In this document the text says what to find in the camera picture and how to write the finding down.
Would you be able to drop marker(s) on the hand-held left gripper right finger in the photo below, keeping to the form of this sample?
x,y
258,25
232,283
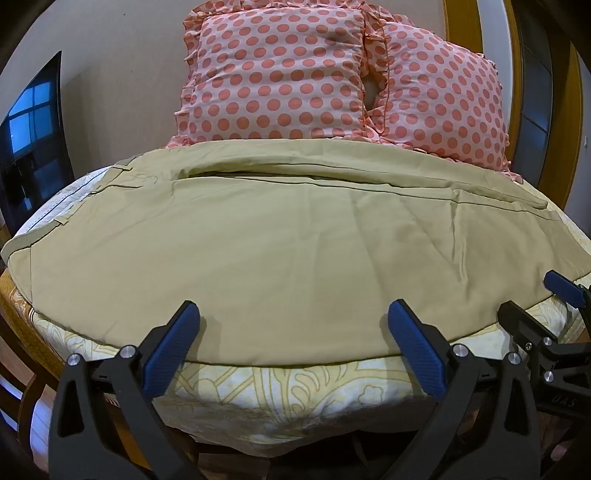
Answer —
x,y
418,355

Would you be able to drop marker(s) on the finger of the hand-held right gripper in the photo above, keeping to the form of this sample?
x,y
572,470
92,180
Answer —
x,y
561,285
524,325

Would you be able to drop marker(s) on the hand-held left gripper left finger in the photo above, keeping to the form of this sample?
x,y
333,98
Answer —
x,y
170,353

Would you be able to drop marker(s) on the khaki pants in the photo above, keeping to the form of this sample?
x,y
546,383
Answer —
x,y
277,258

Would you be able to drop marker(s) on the yellow patterned bed sheet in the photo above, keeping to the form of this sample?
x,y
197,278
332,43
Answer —
x,y
286,397

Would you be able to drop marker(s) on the dark glass door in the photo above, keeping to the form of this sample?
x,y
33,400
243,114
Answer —
x,y
538,92

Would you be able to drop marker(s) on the pink polka dot pillow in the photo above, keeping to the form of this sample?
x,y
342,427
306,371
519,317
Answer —
x,y
277,74
443,97

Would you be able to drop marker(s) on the wooden bed frame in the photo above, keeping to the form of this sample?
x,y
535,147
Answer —
x,y
25,318

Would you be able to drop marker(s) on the black wall television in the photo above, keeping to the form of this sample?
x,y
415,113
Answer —
x,y
32,138

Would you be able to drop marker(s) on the wooden door frame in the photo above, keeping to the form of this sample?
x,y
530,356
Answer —
x,y
466,27

